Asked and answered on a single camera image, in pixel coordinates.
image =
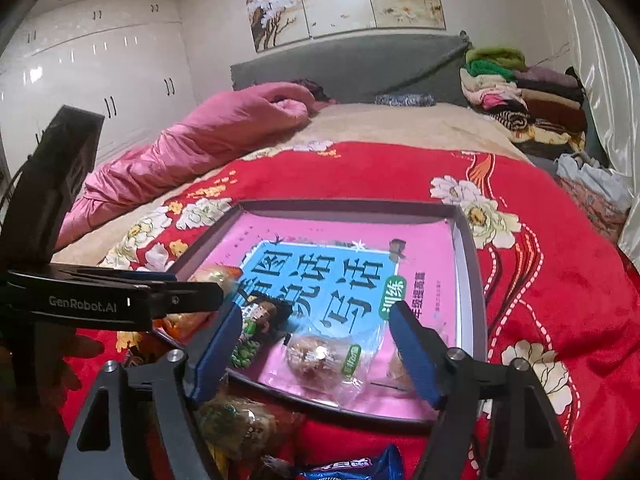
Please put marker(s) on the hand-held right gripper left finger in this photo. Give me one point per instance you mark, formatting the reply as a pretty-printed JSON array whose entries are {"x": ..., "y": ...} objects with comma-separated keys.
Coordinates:
[{"x": 220, "y": 350}]

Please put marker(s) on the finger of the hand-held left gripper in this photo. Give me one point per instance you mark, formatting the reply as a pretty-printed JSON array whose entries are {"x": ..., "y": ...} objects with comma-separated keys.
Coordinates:
[
  {"x": 190, "y": 300},
  {"x": 130, "y": 275}
]

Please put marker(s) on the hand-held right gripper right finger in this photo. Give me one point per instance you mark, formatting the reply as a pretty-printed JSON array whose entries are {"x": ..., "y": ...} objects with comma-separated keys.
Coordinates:
[{"x": 412, "y": 350}]

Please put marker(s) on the orange rice cracker packet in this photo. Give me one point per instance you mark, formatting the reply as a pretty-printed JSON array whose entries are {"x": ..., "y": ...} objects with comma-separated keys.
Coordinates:
[{"x": 215, "y": 275}]

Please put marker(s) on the black green pea packet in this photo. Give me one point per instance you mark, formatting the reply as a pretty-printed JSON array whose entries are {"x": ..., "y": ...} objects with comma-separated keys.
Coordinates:
[{"x": 260, "y": 317}]

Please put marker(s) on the clear fried pastry packet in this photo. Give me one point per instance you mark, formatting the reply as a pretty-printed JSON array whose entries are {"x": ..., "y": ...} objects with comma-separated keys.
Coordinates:
[{"x": 240, "y": 420}]

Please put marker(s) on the clear walnut cake packet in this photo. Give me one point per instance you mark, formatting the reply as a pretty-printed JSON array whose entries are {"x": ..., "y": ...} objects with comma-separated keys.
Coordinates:
[{"x": 310, "y": 355}]

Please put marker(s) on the shallow grey box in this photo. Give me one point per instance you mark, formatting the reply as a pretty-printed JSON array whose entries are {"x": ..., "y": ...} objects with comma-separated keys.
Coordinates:
[{"x": 470, "y": 270}]

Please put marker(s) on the blue cookie packet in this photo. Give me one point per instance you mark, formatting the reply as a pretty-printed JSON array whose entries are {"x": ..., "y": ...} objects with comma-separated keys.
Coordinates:
[{"x": 350, "y": 467}]

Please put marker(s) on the person's left hand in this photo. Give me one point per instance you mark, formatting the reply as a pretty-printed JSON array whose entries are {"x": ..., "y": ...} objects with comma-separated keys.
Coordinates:
[{"x": 77, "y": 360}]

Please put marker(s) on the pink book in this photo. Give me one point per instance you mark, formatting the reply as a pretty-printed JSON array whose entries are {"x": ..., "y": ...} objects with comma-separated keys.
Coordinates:
[{"x": 325, "y": 235}]

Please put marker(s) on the pink quilt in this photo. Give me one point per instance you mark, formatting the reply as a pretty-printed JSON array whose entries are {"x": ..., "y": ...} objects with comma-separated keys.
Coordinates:
[{"x": 200, "y": 145}]

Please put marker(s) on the white wardrobe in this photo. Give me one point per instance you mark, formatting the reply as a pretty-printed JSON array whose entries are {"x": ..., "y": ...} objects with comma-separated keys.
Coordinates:
[{"x": 100, "y": 70}]

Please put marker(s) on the red floral blanket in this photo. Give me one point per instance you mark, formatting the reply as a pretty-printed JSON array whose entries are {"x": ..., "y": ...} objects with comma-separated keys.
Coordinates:
[{"x": 550, "y": 285}]

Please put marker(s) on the pale crumpled cloth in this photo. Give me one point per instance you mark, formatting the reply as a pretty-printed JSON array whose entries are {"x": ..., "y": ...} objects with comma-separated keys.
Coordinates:
[{"x": 595, "y": 190}]

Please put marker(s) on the dark patterned cloth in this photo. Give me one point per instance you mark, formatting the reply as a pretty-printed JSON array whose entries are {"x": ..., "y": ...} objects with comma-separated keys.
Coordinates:
[{"x": 405, "y": 99}]

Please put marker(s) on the pile of folded clothes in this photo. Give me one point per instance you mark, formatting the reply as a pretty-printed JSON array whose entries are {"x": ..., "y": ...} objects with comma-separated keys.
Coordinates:
[{"x": 530, "y": 105}]

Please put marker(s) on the grey headboard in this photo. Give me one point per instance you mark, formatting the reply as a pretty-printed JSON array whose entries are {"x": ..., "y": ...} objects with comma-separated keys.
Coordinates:
[{"x": 350, "y": 70}]

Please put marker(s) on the white curtain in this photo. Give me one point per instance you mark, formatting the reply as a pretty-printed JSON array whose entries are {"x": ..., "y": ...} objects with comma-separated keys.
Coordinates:
[{"x": 610, "y": 85}]

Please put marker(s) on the floral wall painting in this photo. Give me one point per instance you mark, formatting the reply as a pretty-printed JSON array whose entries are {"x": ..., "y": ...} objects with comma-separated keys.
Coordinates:
[{"x": 340, "y": 0}]

